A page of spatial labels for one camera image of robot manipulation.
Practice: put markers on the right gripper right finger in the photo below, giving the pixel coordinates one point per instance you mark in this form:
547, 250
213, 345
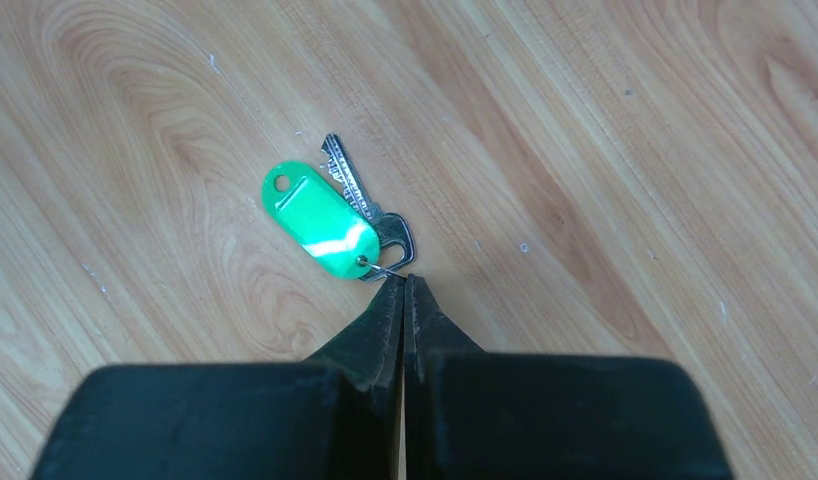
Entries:
474, 414

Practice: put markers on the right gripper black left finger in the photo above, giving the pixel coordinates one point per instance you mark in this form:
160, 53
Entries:
333, 415

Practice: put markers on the green key tag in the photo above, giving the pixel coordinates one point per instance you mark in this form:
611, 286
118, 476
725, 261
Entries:
344, 231

